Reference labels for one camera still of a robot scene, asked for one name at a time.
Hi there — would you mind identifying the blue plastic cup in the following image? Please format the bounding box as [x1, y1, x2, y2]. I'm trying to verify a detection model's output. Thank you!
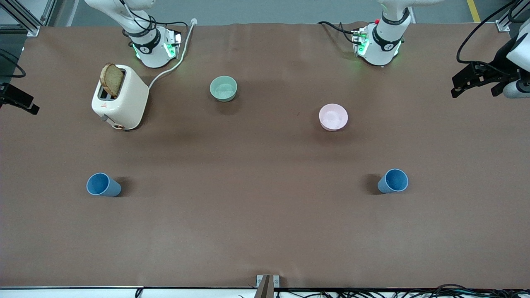
[86, 173, 122, 197]
[377, 168, 409, 194]

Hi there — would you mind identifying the brown bread slice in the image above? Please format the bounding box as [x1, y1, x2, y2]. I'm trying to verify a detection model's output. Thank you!
[100, 62, 125, 98]

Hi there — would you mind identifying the cream white toaster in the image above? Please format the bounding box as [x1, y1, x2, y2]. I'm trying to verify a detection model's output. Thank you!
[91, 64, 149, 131]

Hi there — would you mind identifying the pink bowl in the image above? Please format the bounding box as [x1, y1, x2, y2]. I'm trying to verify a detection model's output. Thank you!
[318, 103, 349, 132]

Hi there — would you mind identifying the green bowl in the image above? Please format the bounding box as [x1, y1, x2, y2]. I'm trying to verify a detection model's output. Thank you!
[210, 76, 238, 102]

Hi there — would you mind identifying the small aluminium corner bracket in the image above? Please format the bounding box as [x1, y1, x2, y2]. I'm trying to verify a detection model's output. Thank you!
[495, 14, 515, 32]

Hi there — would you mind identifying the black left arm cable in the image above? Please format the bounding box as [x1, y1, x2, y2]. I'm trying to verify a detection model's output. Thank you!
[456, 0, 520, 77]

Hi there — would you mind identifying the aluminium frame profile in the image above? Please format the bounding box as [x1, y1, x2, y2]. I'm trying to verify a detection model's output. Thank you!
[0, 0, 56, 38]

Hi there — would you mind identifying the black arm base cable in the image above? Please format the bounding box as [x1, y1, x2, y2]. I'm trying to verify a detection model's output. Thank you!
[318, 21, 357, 44]

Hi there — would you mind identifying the white toaster power cable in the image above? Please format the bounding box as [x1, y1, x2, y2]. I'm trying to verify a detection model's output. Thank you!
[148, 18, 198, 89]

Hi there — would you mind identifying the black cable bundle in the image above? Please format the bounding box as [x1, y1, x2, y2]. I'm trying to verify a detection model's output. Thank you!
[273, 284, 530, 298]

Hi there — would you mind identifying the metal table edge bracket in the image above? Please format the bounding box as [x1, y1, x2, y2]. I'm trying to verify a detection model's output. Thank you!
[256, 275, 280, 298]

